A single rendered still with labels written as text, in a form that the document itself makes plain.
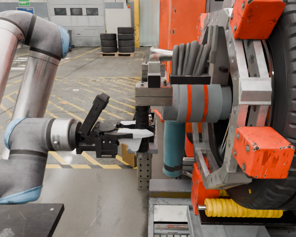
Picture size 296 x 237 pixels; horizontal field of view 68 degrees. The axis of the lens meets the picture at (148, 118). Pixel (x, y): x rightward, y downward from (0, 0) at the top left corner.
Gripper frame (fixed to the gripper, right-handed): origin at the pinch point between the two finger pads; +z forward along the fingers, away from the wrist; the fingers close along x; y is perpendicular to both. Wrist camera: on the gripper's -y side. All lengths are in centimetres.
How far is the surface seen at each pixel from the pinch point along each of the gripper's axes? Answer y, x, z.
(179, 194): 73, -57, 18
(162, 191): 71, -57, 8
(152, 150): 39, -53, 1
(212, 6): -48, -261, 75
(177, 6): -33, -60, 12
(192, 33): -22, -60, 20
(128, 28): -16, -844, -95
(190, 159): 57, -72, 26
